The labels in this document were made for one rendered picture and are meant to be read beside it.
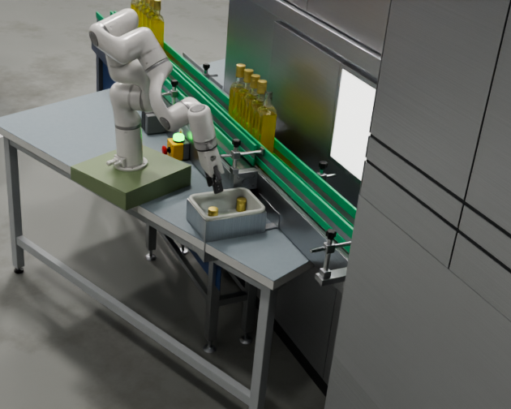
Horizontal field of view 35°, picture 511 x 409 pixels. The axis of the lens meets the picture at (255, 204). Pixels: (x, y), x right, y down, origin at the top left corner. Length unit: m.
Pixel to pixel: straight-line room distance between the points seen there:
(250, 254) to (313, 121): 0.54
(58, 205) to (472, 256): 3.07
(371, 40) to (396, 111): 0.76
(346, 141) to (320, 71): 0.27
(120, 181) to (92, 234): 1.30
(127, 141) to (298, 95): 0.63
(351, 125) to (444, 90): 0.97
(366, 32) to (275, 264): 0.78
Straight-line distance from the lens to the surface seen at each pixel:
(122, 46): 2.53
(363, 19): 2.56
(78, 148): 3.26
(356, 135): 2.58
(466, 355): 1.74
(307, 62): 2.81
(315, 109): 2.79
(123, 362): 3.31
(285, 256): 2.60
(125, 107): 2.85
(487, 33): 1.56
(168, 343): 3.09
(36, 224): 4.24
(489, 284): 1.63
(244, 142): 2.89
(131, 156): 2.91
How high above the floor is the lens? 2.11
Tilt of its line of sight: 28 degrees down
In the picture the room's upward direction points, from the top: 5 degrees clockwise
